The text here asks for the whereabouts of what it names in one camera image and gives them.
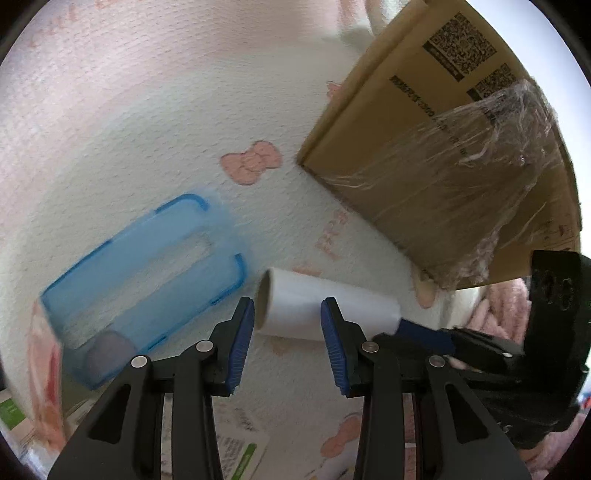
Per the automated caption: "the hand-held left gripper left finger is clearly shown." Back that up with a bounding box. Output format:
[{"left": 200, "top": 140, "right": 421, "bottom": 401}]
[{"left": 47, "top": 296, "right": 256, "bottom": 480}]

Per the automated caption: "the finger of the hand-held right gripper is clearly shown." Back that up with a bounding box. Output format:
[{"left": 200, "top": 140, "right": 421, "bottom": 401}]
[
  {"left": 396, "top": 318, "right": 528, "bottom": 366},
  {"left": 373, "top": 333, "right": 491, "bottom": 385}
]

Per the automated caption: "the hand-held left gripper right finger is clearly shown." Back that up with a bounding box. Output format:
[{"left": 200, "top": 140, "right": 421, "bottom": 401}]
[{"left": 320, "top": 297, "right": 533, "bottom": 480}]

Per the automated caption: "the white lint roller refill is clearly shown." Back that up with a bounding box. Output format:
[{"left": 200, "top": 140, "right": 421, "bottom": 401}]
[{"left": 255, "top": 267, "right": 402, "bottom": 342}]

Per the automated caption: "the brown cardboard box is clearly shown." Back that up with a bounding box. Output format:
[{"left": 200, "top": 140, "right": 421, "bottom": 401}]
[{"left": 295, "top": 0, "right": 583, "bottom": 291}]

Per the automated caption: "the pink fuzzy blanket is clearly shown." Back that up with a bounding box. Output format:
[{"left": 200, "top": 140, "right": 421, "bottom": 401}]
[{"left": 455, "top": 277, "right": 591, "bottom": 480}]

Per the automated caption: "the blue plastic container lid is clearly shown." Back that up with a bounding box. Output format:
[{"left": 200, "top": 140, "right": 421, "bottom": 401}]
[{"left": 41, "top": 193, "right": 247, "bottom": 391}]

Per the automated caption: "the clear pink plastic packet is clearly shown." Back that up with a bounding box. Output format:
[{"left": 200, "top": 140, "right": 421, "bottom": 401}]
[{"left": 28, "top": 300, "right": 68, "bottom": 455}]

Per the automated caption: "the tall white green box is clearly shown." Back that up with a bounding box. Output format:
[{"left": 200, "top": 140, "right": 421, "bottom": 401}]
[{"left": 0, "top": 388, "right": 38, "bottom": 455}]

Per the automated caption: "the cat print bed sheet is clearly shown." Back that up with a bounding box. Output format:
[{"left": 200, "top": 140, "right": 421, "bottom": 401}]
[{"left": 0, "top": 0, "right": 591, "bottom": 480}]

